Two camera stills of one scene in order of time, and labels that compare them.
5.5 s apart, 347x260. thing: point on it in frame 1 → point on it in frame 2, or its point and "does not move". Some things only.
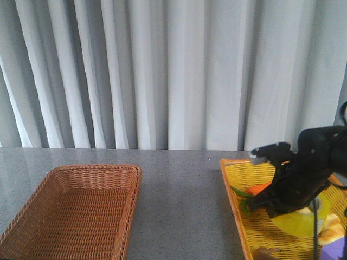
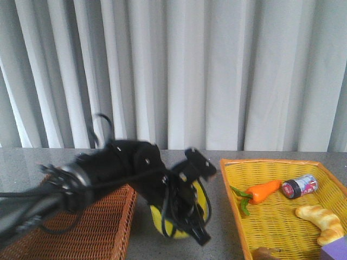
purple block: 336,250 does not move
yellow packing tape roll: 301,222 → 157,216
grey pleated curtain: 189,75 does not move
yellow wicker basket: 257,231 does not move
